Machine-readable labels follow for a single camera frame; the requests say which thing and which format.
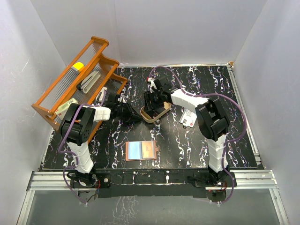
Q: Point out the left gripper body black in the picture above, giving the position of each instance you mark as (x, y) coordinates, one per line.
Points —
(122, 111)

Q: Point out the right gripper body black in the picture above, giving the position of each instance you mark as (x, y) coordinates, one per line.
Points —
(154, 100)

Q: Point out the beige oval tray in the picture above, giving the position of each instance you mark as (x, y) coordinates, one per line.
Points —
(157, 114)

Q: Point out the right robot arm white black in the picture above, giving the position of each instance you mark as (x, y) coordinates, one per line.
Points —
(212, 119)

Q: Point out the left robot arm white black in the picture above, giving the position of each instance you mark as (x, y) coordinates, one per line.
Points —
(76, 128)

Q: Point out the small white stapler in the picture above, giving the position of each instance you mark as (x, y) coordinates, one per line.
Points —
(101, 95)

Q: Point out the white printed paper packet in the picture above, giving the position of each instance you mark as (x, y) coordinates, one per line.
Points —
(188, 118)

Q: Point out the grey black stapler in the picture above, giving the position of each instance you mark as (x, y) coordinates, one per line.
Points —
(86, 84)

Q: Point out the green white staples box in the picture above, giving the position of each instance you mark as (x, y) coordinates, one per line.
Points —
(62, 109)

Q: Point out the yellow grey eraser block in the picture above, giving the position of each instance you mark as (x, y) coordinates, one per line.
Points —
(78, 67)

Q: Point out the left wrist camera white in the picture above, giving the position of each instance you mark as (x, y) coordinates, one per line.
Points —
(122, 99)

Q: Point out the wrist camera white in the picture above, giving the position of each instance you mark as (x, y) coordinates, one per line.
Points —
(122, 99)
(151, 83)

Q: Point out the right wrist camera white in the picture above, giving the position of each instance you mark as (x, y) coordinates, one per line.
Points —
(151, 83)

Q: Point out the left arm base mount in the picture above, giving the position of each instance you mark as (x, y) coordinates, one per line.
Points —
(100, 181)

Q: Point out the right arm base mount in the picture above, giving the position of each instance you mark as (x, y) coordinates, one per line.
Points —
(206, 179)

